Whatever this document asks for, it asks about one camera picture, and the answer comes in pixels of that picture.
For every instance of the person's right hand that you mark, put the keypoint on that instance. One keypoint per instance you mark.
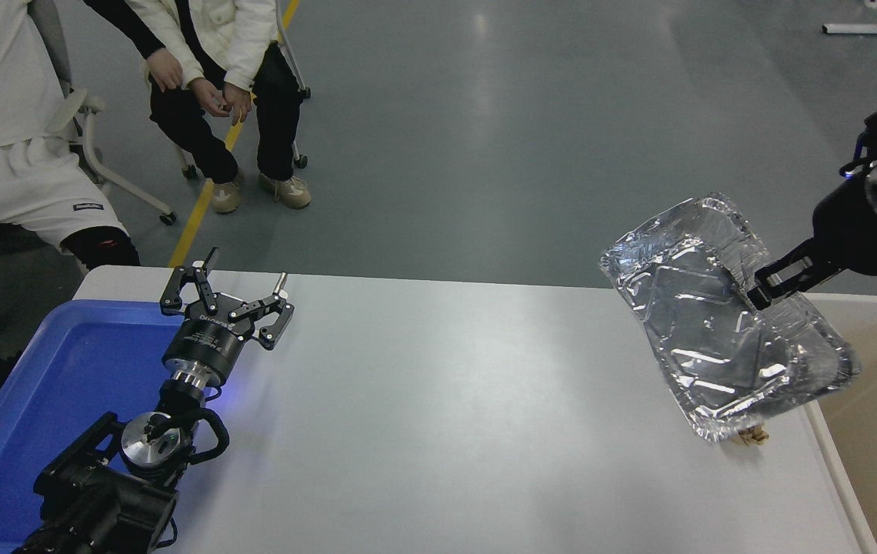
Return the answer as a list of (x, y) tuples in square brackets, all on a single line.
[(211, 96)]

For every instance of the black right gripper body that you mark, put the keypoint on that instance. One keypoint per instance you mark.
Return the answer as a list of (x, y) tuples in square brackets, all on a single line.
[(858, 231)]

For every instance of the person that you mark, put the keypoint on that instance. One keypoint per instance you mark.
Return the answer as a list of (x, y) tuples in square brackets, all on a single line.
[(208, 31), (0, 100)]

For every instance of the silver foil tray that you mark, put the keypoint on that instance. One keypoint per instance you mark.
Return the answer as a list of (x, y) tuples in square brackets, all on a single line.
[(708, 338)]

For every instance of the crumpled tan paper ball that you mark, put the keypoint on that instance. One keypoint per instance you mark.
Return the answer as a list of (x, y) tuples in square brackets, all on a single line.
[(754, 438)]

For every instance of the blue plastic tray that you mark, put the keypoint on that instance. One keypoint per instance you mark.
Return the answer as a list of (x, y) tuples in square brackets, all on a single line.
[(61, 385)]

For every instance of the metal-legged wheeled chair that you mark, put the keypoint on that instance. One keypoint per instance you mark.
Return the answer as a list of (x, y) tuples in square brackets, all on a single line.
[(300, 161)]

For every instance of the person's left hand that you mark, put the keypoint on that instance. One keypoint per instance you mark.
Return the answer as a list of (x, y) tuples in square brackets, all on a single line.
[(166, 71), (239, 101)]

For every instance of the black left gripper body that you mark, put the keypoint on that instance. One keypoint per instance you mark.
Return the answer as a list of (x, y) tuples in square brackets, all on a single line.
[(204, 346)]

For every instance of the white table base frame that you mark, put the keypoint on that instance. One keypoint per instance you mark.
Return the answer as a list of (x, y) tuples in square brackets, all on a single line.
[(869, 30)]

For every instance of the white wheeled office chair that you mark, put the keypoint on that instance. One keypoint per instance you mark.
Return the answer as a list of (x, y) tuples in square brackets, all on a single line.
[(50, 38)]

